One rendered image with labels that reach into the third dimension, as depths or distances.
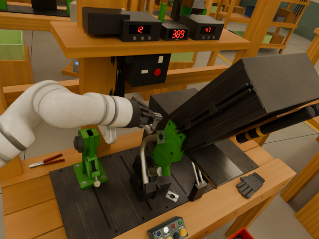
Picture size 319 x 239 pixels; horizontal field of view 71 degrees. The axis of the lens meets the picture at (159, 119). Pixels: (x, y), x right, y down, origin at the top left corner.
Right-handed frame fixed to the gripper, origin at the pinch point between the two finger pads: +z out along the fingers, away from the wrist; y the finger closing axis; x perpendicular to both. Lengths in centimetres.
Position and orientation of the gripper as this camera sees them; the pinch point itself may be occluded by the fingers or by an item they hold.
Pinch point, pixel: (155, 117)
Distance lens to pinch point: 66.8
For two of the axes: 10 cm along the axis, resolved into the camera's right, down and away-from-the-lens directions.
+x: -6.3, 6.6, 4.1
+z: 5.9, 0.8, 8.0
